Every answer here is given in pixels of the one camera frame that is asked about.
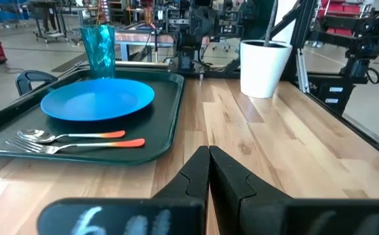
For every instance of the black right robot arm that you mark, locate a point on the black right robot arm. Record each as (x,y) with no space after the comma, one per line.
(353,68)

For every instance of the white plant pot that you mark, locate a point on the white plant pot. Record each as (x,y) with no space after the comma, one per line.
(264,72)

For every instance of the silver metal bar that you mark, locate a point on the silver metal bar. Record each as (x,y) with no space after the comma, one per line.
(143,64)

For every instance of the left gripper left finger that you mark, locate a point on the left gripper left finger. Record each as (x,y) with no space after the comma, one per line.
(196,176)

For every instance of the workbench with metal legs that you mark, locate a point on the workbench with metal legs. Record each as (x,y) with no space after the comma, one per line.
(137,37)

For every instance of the dark green tray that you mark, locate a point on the dark green tray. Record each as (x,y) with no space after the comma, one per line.
(157,130)

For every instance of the black chair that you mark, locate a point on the black chair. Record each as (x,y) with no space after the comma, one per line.
(36,74)

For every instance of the grey plant stem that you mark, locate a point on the grey plant stem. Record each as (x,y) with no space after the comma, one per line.
(271,19)

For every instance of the black equipment rack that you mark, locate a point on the black equipment rack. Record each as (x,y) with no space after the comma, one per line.
(192,26)

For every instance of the blue bin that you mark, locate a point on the blue bin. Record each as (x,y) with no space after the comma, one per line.
(0,17)

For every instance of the red storage bins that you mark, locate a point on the red storage bins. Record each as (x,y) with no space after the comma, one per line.
(333,6)

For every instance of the blue faceted plastic cup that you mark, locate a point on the blue faceted plastic cup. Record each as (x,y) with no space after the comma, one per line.
(98,52)

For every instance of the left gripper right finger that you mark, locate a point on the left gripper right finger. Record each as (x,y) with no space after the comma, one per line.
(238,202)

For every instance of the black rig frame post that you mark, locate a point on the black rig frame post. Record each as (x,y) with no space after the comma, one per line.
(302,32)

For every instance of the blue plate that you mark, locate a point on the blue plate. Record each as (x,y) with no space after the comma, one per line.
(98,99)

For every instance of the black wheeled cart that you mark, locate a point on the black wheeled cart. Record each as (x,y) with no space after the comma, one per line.
(45,4)

